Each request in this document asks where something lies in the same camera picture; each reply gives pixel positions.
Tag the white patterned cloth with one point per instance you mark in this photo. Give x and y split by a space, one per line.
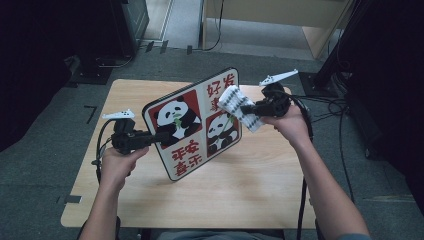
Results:
235 101

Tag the person's grey-blue sleeve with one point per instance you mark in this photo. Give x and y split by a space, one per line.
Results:
353 237

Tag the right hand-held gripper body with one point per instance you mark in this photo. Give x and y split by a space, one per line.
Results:
275 101

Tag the grey tape strip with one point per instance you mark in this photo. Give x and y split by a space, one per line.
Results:
71 199

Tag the person's left hand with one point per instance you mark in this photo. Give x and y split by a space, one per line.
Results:
115 168

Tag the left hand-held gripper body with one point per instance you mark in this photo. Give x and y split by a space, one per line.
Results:
128 140

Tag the person's grey-blue trousers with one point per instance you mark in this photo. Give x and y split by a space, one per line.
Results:
216 236

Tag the black tape corner mark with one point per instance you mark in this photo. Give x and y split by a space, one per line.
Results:
90 111

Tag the black metal stand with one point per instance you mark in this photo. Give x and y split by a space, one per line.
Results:
328 66

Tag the person's right hand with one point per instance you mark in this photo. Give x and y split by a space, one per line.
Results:
293 128

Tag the panda picture board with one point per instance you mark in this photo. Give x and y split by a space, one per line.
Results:
193 156

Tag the black cabinet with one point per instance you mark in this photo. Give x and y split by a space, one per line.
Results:
110 30

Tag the light wooden desk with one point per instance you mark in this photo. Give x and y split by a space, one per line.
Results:
276 13

